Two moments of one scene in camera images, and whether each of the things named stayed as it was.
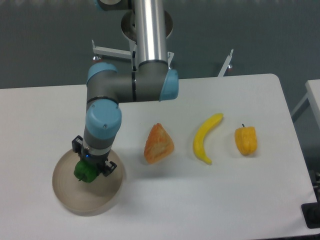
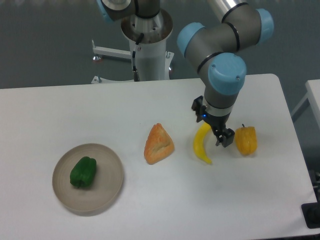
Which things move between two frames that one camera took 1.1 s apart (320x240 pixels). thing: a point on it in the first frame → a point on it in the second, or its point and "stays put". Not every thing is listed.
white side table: [313, 94] stays put
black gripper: [103, 166] → [225, 136]
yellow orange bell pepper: [246, 139] stays put
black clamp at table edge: [311, 212] stays put
